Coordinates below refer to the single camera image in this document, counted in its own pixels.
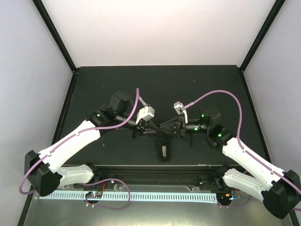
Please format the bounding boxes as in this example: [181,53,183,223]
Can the frame post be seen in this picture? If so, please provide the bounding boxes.
[239,0,286,73]
[32,0,77,73]

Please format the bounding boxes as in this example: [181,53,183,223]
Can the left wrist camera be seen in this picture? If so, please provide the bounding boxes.
[136,106,155,124]

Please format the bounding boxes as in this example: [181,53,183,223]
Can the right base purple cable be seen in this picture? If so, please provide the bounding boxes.
[216,194,253,210]

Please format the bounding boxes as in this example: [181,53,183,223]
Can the right controller board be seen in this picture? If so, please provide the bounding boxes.
[216,191,241,202]

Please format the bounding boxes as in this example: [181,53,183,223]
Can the left controller board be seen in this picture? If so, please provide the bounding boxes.
[85,191,103,199]

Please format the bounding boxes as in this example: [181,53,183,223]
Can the left frame post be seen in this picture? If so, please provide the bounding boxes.
[32,0,77,73]

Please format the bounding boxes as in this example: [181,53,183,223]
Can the white slotted cable duct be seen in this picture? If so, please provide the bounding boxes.
[40,190,217,204]

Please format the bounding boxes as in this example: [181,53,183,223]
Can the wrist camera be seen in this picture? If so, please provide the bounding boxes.
[174,101,188,123]
[136,106,155,124]

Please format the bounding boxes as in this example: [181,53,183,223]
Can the right frame post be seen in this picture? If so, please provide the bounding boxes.
[239,0,286,73]

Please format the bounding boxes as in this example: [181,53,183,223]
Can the black sneaker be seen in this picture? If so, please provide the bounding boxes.
[155,137,172,163]

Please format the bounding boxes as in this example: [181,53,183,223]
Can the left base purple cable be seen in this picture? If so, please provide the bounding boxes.
[84,178,131,210]

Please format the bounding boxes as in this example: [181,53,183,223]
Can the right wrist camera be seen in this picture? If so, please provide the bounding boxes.
[174,101,188,123]

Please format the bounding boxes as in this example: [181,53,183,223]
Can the black aluminium rail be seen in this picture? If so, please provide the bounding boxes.
[88,164,235,193]

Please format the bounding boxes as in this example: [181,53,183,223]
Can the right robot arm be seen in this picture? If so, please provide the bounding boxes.
[160,102,301,219]

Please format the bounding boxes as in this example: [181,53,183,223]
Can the controller board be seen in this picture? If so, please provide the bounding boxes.
[85,191,103,199]
[216,191,241,202]

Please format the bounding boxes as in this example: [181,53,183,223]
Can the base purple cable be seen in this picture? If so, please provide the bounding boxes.
[84,178,131,210]
[216,194,253,210]

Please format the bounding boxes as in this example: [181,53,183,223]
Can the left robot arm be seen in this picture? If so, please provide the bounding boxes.
[24,91,155,197]

